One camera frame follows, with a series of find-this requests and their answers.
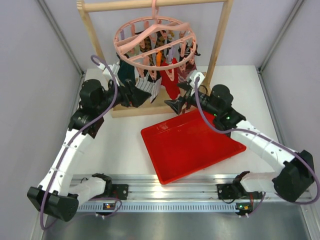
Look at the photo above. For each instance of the maroon striped beige sock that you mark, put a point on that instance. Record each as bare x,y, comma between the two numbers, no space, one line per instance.
183,72

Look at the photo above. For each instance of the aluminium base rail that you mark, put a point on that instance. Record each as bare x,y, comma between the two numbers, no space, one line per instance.
195,193

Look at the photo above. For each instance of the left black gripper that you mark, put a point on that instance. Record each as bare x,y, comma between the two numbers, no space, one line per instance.
130,94

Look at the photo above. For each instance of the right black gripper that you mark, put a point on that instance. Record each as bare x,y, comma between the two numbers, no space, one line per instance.
177,105

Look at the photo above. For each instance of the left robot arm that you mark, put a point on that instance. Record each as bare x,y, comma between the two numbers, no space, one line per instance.
54,196

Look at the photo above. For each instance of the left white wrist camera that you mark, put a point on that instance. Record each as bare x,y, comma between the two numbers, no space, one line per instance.
112,68

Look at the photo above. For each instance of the pink round clip hanger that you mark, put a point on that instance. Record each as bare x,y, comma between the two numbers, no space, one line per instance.
128,37

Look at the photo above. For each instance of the wooden hanger rack frame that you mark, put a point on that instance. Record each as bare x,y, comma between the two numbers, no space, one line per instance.
153,108

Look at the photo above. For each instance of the red santa sock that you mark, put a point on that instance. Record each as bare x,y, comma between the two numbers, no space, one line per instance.
169,79

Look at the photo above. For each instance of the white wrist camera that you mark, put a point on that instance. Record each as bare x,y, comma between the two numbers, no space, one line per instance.
193,78
112,68

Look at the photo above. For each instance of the black yellow argyle sock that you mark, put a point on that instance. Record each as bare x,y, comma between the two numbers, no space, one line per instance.
155,41

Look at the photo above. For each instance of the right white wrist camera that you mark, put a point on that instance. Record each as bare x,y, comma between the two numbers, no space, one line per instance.
193,78

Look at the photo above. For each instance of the red plastic tray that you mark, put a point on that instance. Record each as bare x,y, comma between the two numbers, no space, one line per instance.
184,144

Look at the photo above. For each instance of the dark green sock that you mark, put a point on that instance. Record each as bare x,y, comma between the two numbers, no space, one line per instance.
126,72

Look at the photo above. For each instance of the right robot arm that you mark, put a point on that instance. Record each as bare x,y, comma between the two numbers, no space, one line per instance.
293,172

